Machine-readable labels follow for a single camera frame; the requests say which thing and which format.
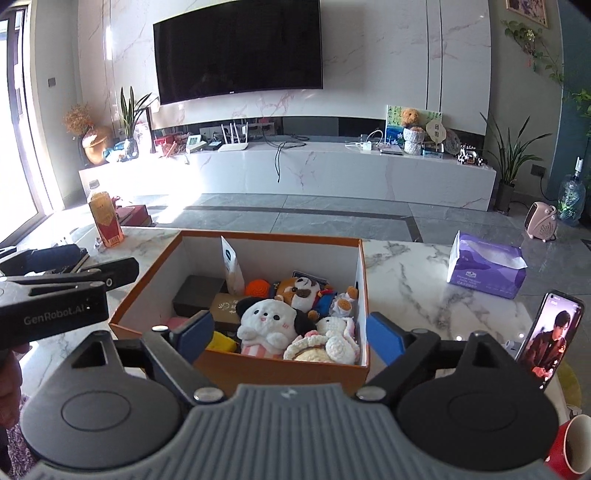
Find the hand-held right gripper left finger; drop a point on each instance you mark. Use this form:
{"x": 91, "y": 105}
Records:
{"x": 196, "y": 332}

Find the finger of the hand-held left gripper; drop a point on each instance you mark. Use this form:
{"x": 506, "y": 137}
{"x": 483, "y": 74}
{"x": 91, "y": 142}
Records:
{"x": 92, "y": 274}
{"x": 51, "y": 258}

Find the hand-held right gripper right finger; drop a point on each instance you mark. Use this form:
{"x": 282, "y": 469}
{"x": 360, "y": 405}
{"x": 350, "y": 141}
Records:
{"x": 385, "y": 332}

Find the pink box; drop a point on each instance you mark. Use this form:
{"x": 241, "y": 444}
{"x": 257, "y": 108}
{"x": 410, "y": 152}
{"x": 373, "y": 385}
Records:
{"x": 178, "y": 323}

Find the yellow soft toy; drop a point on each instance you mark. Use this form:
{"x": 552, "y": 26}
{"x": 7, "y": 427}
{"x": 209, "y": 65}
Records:
{"x": 221, "y": 341}

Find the small gold brown box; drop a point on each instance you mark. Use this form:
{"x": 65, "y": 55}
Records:
{"x": 224, "y": 311}

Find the dark grey box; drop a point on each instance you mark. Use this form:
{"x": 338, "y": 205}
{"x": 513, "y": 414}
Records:
{"x": 198, "y": 293}

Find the white crochet plush with bouquet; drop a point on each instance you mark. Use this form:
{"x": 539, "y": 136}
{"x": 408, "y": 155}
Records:
{"x": 334, "y": 330}

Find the white cat plush black ear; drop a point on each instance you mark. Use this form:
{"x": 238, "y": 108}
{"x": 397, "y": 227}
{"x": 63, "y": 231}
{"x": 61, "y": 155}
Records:
{"x": 268, "y": 318}

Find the orange crochet ball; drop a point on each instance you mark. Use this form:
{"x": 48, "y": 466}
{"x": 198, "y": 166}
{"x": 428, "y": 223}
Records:
{"x": 257, "y": 288}

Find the white paper tag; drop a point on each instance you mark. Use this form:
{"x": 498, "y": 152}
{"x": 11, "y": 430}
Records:
{"x": 232, "y": 265}

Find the orange cardboard box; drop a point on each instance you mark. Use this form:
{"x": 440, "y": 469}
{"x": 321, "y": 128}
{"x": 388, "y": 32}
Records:
{"x": 277, "y": 369}

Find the blue card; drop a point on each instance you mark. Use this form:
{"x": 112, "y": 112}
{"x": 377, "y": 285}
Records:
{"x": 309, "y": 276}

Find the red panda sailor plush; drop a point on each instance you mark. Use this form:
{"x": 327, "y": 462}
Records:
{"x": 300, "y": 290}

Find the person's left hand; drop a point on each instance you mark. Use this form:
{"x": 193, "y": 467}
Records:
{"x": 9, "y": 392}

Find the red gold carton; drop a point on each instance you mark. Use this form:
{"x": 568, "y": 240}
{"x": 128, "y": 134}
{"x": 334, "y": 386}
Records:
{"x": 106, "y": 221}

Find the dark red box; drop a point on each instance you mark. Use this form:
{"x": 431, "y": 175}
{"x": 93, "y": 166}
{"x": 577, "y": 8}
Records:
{"x": 134, "y": 216}

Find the plastic bottle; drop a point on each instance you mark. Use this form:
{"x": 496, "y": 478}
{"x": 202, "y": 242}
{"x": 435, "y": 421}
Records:
{"x": 95, "y": 187}

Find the purple tissue pack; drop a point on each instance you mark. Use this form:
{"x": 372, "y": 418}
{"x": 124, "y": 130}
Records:
{"x": 485, "y": 272}

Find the round orange white vase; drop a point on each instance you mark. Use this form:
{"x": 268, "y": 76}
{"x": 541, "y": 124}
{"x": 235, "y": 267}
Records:
{"x": 97, "y": 147}

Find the orchid plant in patterned pot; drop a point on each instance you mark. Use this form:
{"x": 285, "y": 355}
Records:
{"x": 130, "y": 145}

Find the dried orange flower bunch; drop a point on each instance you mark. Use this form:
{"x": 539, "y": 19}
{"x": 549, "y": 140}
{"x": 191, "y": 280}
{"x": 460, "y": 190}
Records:
{"x": 77, "y": 119}

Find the purple fluffy blanket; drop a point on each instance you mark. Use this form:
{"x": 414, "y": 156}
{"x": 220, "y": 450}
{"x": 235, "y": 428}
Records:
{"x": 18, "y": 457}

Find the smartphone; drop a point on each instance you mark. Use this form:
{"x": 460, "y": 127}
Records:
{"x": 549, "y": 341}

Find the white marble TV cabinet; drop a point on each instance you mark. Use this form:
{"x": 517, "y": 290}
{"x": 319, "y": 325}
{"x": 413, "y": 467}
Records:
{"x": 323, "y": 170}

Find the white power strip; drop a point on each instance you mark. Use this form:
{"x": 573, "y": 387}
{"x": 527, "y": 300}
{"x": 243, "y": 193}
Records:
{"x": 367, "y": 146}

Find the white router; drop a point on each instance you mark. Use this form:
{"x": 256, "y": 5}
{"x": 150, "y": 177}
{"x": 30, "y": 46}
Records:
{"x": 233, "y": 146}

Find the pink space heater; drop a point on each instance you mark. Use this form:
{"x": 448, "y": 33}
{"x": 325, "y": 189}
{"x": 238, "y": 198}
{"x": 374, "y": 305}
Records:
{"x": 540, "y": 221}

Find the white woven pot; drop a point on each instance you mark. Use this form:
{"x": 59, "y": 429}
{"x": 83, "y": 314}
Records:
{"x": 413, "y": 142}

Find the cow pattern figurines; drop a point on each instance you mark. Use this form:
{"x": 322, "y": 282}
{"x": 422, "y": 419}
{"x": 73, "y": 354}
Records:
{"x": 471, "y": 156}

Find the glass decorative plate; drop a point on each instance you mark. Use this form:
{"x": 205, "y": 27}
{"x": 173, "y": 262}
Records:
{"x": 452, "y": 142}

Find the potted long-leaf plant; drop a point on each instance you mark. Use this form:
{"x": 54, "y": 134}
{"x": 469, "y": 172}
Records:
{"x": 508, "y": 166}

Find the green blue painting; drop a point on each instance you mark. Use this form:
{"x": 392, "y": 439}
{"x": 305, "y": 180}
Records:
{"x": 392, "y": 124}

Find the red cup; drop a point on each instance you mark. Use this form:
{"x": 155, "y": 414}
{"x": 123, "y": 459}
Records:
{"x": 558, "y": 447}

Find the brown teddy bear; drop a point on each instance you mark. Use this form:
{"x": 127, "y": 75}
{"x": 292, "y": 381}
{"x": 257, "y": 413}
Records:
{"x": 411, "y": 117}

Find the water jug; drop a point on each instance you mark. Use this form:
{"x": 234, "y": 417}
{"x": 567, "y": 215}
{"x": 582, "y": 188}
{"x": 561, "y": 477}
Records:
{"x": 571, "y": 198}

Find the black television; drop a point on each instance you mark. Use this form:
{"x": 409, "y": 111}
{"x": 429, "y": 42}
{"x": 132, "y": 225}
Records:
{"x": 235, "y": 50}

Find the green trailing vine plant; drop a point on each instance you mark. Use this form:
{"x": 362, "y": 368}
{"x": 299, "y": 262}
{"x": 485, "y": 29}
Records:
{"x": 526, "y": 34}

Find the wall socket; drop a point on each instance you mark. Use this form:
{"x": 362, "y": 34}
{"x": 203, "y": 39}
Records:
{"x": 538, "y": 170}

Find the framed wall picture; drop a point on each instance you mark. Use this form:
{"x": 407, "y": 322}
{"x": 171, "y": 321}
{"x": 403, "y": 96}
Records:
{"x": 526, "y": 11}

